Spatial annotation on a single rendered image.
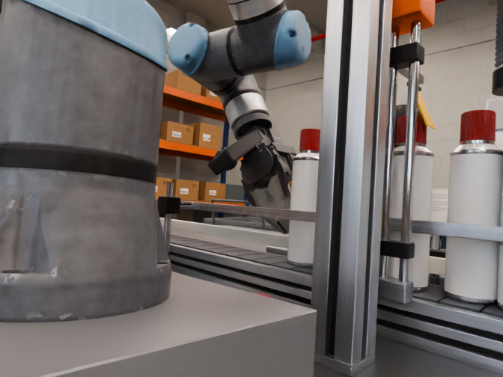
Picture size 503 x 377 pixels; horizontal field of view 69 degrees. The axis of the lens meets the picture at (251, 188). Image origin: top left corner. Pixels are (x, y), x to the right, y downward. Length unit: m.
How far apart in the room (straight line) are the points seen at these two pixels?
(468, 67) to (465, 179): 4.92
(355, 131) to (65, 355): 0.26
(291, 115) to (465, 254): 6.09
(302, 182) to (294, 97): 5.99
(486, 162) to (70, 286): 0.39
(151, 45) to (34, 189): 0.13
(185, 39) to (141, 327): 0.48
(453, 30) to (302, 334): 5.40
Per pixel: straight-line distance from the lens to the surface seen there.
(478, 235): 0.42
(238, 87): 0.67
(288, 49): 0.54
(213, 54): 0.60
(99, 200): 0.25
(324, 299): 0.35
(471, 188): 0.45
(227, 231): 0.72
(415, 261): 0.46
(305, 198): 0.54
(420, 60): 0.43
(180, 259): 0.69
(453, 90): 5.32
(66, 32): 0.27
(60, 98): 0.26
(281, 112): 6.63
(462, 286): 0.45
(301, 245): 0.54
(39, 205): 0.25
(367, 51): 0.35
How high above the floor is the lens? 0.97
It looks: 2 degrees up
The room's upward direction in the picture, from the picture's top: 3 degrees clockwise
